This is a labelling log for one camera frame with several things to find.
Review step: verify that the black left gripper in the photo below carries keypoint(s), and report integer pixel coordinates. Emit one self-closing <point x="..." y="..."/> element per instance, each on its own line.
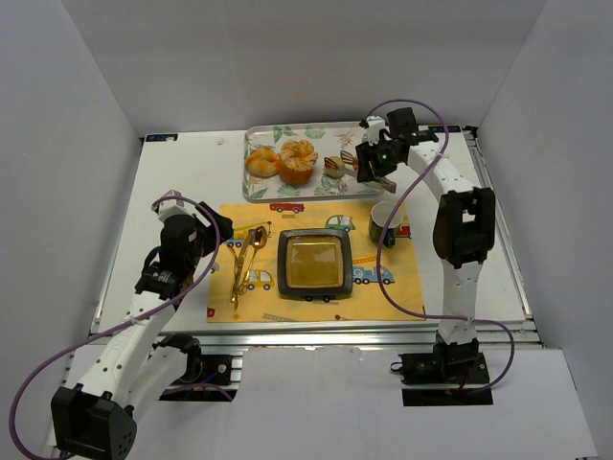
<point x="219" y="225"/>

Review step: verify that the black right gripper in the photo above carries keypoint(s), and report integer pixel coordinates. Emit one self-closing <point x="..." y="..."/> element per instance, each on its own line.
<point x="370" y="166"/>

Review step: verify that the silver metal tongs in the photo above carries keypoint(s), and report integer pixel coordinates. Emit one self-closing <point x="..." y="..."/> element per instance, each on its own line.
<point x="347" y="158"/>

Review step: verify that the small round bread bun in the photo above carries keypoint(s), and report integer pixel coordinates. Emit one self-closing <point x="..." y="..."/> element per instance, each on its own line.
<point x="334" y="167"/>

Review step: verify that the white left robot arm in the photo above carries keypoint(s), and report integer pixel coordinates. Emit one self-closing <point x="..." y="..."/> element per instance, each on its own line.
<point x="97" y="417"/>

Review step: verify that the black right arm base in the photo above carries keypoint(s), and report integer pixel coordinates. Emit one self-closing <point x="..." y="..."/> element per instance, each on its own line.
<point x="423" y="383"/>

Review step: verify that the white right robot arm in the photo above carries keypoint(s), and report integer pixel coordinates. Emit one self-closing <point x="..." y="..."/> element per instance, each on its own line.
<point x="464" y="227"/>

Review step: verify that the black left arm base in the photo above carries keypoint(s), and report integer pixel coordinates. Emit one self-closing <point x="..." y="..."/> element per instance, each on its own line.
<point x="206" y="378"/>

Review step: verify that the orange sugared bundt bread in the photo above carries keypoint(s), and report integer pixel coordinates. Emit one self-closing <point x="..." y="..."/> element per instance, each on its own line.
<point x="296" y="162"/>

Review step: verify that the orange twisted bread roll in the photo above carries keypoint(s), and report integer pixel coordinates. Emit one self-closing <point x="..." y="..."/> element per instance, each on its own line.
<point x="262" y="162"/>

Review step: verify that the gold knife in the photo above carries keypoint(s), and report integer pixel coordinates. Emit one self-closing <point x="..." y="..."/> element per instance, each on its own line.
<point x="243" y="250"/>

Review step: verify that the floral white serving tray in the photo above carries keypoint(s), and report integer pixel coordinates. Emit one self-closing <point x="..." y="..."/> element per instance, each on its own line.
<point x="328" y="140"/>

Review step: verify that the gold spoon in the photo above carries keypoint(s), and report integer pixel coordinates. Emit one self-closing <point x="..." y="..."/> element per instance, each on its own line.
<point x="259" y="242"/>

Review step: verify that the dark green mug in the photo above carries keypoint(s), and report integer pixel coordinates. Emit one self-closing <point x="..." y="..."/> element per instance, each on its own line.
<point x="384" y="223"/>

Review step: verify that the gold fork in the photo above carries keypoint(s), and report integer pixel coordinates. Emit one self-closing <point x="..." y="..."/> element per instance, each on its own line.
<point x="235" y="283"/>

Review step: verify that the yellow vehicle print placemat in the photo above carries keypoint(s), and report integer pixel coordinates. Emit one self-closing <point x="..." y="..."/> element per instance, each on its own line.
<point x="386" y="284"/>

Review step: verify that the blue label left corner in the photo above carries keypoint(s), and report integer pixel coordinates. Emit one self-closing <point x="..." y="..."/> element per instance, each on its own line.
<point x="161" y="137"/>

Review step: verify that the black square amber plate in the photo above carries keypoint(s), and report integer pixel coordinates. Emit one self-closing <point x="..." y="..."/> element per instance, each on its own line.
<point x="314" y="264"/>

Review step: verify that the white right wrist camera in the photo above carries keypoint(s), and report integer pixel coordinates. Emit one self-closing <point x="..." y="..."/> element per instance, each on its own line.
<point x="372" y="126"/>

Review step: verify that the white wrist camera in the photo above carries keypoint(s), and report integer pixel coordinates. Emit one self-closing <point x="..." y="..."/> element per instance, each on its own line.
<point x="169" y="205"/>
<point x="372" y="126"/>

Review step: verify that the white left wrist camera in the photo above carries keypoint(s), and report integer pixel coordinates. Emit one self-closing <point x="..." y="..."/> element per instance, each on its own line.
<point x="169" y="205"/>

